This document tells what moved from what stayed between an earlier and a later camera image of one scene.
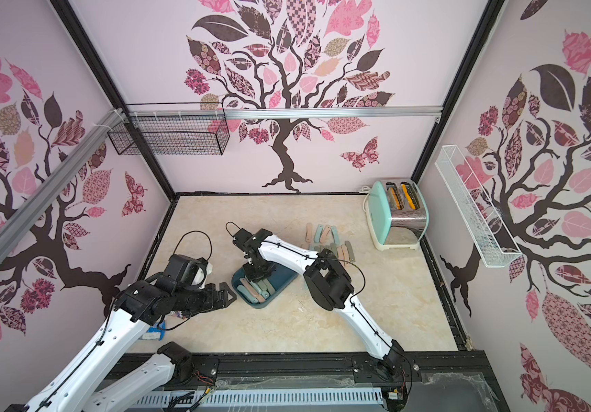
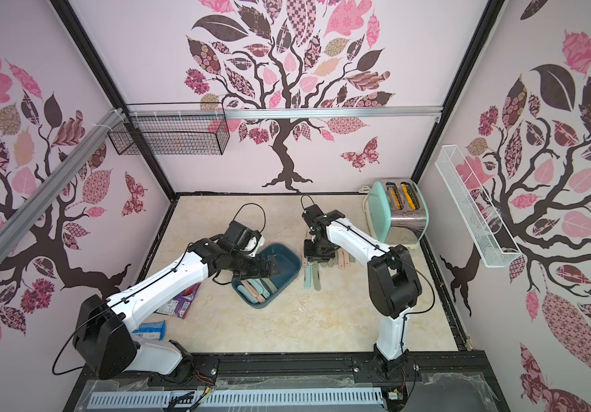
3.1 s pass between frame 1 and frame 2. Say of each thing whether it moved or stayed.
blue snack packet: stayed
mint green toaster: stayed
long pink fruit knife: stayed
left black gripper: moved
